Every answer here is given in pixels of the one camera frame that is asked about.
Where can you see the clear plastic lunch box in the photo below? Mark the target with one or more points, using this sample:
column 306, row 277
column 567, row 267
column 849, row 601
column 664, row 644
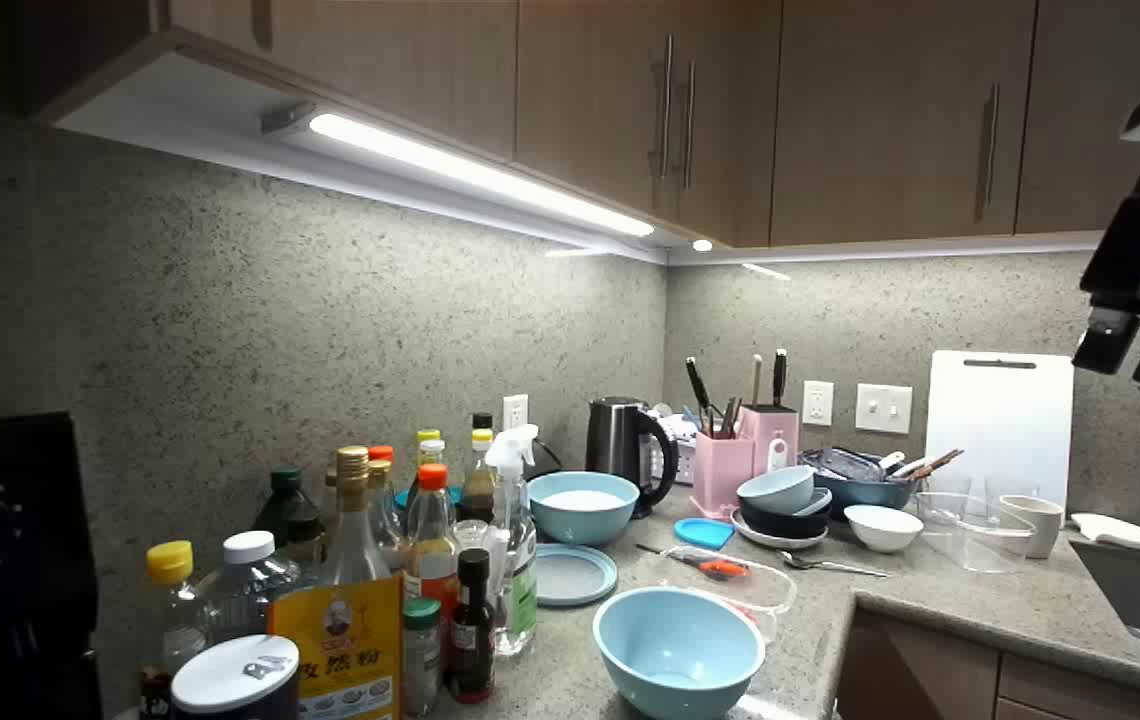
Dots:
column 766, row 610

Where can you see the small white bowl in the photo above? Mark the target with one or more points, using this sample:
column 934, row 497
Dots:
column 882, row 531

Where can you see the black bowl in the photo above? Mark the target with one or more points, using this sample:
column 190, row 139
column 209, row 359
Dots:
column 801, row 521

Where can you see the grey blue bowl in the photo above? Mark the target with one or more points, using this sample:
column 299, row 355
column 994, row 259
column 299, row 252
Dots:
column 776, row 490

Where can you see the small light blue bowl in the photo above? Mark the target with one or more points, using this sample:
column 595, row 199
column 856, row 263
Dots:
column 672, row 658

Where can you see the large light blue bowl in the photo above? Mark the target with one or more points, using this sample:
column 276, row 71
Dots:
column 580, row 518

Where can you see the white cutting board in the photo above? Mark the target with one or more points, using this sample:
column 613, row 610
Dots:
column 1001, row 427

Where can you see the white cloth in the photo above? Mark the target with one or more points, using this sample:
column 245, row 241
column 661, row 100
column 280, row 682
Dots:
column 1113, row 531

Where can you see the white mug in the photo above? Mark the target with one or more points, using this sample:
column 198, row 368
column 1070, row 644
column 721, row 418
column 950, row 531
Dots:
column 1032, row 531

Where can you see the clear measuring cup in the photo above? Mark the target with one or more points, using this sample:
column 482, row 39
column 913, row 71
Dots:
column 968, row 541

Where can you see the dark blue pan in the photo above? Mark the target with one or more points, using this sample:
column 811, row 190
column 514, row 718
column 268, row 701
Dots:
column 861, row 490

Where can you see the pink knife block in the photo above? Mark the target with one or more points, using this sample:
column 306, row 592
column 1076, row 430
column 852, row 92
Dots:
column 773, row 435

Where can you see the brown lower cabinet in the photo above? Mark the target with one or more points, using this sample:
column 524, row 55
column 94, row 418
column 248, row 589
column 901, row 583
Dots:
column 913, row 673

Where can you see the white plastic bag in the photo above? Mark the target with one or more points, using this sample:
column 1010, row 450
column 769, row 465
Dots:
column 678, row 440

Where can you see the black electric kettle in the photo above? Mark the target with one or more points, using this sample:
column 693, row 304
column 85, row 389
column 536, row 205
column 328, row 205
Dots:
column 621, row 446

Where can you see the light blue plate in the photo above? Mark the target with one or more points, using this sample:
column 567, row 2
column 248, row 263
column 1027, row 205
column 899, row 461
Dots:
column 580, row 577

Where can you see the dark bottle yellow cap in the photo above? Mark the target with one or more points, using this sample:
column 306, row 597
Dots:
column 477, row 482

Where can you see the clear spray bottle green label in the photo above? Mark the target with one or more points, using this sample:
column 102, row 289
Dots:
column 514, row 601

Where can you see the long under cabinet light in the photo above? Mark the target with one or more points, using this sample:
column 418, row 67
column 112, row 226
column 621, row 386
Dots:
column 475, row 170

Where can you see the pale bottle yellow cap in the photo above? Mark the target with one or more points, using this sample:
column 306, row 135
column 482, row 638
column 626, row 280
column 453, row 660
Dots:
column 429, row 446

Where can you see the orange cap sauce bottle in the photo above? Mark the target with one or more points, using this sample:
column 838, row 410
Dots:
column 386, row 497
column 435, row 551

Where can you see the small dark sauce bottle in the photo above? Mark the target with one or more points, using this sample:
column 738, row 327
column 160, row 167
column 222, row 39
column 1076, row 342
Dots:
column 469, row 640

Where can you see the green cap jar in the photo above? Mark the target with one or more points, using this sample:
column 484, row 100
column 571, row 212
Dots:
column 422, row 660

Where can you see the yellow label bottle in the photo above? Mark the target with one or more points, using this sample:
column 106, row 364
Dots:
column 341, row 640

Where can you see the dark green bottle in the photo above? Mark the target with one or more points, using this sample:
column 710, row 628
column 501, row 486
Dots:
column 288, row 512

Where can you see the white cap clear bottle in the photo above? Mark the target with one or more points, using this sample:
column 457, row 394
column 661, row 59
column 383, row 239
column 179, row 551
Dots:
column 248, row 569

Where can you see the white lid jar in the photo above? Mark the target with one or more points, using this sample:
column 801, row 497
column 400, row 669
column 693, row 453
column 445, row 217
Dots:
column 235, row 673

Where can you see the yellow cap clear bottle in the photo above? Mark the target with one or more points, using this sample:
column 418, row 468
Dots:
column 175, row 586

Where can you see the black kitchen appliance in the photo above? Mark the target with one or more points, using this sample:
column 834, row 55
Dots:
column 9, row 574

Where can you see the wide white wall switch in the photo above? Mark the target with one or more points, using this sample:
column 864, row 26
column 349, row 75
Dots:
column 882, row 410

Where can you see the brown wall cabinet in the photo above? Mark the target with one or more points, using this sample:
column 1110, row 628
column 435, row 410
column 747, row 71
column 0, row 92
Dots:
column 889, row 121
column 460, row 67

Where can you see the small white wall socket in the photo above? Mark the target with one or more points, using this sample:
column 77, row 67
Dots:
column 818, row 400

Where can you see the white wall outlet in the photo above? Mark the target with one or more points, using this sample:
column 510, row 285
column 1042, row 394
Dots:
column 516, row 410

